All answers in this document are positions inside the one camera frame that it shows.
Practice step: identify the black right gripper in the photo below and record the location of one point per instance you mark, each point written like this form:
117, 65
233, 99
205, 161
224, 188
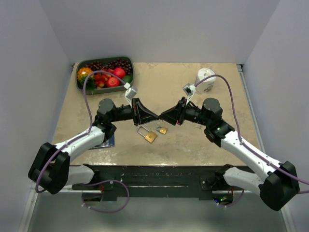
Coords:
176, 113

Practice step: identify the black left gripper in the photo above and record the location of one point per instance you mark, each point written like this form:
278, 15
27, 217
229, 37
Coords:
140, 114

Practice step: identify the small brass padlock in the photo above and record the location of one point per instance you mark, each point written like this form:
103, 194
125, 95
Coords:
162, 130

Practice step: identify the large brass padlock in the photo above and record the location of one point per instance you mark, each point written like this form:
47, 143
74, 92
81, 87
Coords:
149, 137

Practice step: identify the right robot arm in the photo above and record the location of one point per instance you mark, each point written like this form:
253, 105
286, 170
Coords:
275, 182

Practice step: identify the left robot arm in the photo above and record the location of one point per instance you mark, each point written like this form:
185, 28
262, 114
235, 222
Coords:
51, 170

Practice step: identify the green lime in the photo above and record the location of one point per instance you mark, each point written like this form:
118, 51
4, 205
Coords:
127, 78

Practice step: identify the blue blister pack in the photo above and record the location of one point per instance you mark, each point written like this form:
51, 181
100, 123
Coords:
107, 144

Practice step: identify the red apple lower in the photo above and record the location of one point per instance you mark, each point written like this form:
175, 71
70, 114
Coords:
112, 82

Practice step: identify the red apple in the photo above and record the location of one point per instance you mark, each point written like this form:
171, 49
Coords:
119, 72
112, 82

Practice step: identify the white paper roll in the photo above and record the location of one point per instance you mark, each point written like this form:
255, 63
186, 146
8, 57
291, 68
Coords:
206, 85

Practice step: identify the red apple upper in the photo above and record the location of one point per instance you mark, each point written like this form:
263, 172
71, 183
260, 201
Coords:
119, 72

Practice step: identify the small red fruits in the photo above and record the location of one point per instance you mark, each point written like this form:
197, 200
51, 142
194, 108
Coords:
102, 80

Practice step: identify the green fruit tray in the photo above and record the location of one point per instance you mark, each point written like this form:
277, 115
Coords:
106, 89

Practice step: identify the dark grape bunch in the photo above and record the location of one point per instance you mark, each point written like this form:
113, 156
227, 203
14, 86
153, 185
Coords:
111, 64

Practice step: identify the orange green fake fruit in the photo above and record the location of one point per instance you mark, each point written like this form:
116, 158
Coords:
82, 74

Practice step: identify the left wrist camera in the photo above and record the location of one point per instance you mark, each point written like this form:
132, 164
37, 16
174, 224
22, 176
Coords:
130, 93

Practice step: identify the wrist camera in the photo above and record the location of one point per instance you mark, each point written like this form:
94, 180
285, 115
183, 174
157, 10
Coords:
130, 93
190, 90

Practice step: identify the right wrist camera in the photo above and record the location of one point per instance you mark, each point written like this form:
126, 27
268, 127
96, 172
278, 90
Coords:
190, 90

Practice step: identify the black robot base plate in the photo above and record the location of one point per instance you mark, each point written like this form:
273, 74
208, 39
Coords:
201, 182

